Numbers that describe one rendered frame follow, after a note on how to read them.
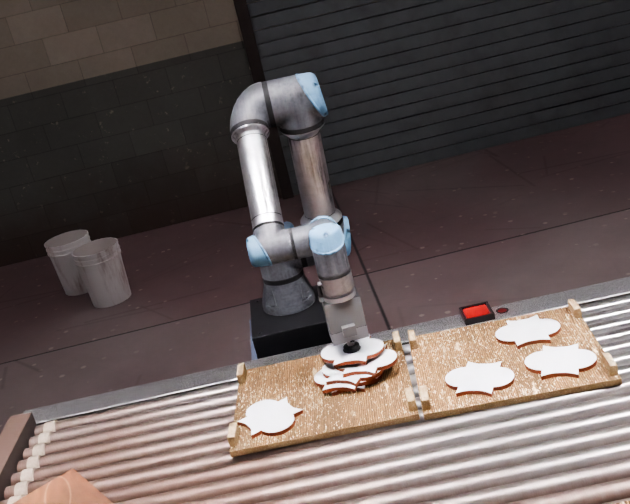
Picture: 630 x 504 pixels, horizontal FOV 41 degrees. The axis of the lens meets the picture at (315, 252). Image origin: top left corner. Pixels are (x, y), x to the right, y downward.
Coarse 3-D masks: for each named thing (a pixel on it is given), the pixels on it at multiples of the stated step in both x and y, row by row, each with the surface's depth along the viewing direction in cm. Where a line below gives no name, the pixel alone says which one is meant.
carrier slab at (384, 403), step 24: (312, 360) 207; (240, 384) 204; (264, 384) 201; (288, 384) 198; (312, 384) 196; (384, 384) 189; (408, 384) 186; (240, 408) 193; (312, 408) 186; (336, 408) 184; (360, 408) 182; (384, 408) 180; (408, 408) 178; (240, 432) 184; (288, 432) 179; (312, 432) 177; (336, 432) 176
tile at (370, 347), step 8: (344, 344) 197; (360, 344) 196; (368, 344) 195; (376, 344) 194; (328, 352) 195; (336, 352) 195; (360, 352) 192; (368, 352) 191; (376, 352) 191; (328, 360) 192; (336, 360) 191; (344, 360) 190; (352, 360) 190; (360, 360) 189
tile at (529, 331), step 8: (520, 320) 200; (528, 320) 199; (536, 320) 198; (544, 320) 197; (552, 320) 196; (504, 328) 198; (512, 328) 197; (520, 328) 196; (528, 328) 195; (536, 328) 195; (544, 328) 194; (552, 328) 193; (560, 328) 193; (496, 336) 195; (504, 336) 195; (512, 336) 194; (520, 336) 193; (528, 336) 192; (536, 336) 191; (544, 336) 190; (552, 336) 191; (512, 344) 192; (520, 344) 190; (528, 344) 190
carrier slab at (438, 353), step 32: (512, 320) 203; (576, 320) 196; (416, 352) 199; (448, 352) 196; (480, 352) 192; (512, 352) 189; (512, 384) 177; (544, 384) 175; (576, 384) 172; (608, 384) 171
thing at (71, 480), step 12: (72, 468) 166; (60, 480) 162; (72, 480) 162; (84, 480) 161; (36, 492) 160; (48, 492) 160; (60, 492) 159; (72, 492) 158; (84, 492) 157; (96, 492) 156
